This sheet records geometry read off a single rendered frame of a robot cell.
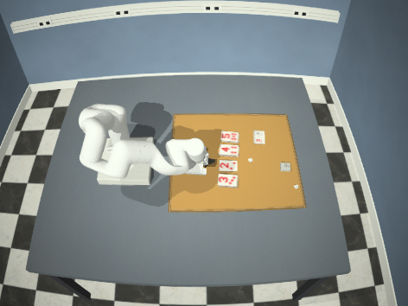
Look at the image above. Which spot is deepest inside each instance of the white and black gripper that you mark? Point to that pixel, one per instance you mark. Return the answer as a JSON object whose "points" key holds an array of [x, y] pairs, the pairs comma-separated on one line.
{"points": [[207, 161]]}

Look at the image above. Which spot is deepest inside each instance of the orange-tan rectangular mat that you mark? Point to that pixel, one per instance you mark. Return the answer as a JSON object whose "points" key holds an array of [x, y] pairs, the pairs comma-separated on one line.
{"points": [[261, 183]]}

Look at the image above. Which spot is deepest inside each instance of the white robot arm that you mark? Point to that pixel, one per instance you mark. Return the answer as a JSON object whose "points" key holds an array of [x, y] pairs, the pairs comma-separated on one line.
{"points": [[126, 152]]}

